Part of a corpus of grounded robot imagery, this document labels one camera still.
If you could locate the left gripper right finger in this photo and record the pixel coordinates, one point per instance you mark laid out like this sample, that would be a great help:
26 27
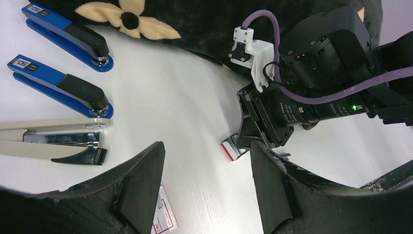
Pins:
293 200

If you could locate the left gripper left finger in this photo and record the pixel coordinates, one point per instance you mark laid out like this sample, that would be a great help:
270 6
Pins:
121 200

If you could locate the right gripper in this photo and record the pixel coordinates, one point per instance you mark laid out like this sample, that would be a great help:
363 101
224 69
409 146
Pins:
257 123

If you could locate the box of staples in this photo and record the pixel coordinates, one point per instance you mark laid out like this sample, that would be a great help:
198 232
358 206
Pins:
232 151

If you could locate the grey beige stapler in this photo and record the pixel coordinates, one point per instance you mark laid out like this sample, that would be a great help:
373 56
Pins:
70 141

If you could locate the blue stapler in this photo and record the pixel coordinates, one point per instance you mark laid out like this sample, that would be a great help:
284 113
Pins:
71 91
80 41

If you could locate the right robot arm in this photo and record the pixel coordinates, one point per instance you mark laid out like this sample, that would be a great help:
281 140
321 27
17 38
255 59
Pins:
327 66

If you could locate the closed red white staple box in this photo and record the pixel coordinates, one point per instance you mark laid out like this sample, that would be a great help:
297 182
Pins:
164 221

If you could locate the black pillow with beige flowers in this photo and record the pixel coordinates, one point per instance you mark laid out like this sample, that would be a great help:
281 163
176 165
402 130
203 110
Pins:
203 27

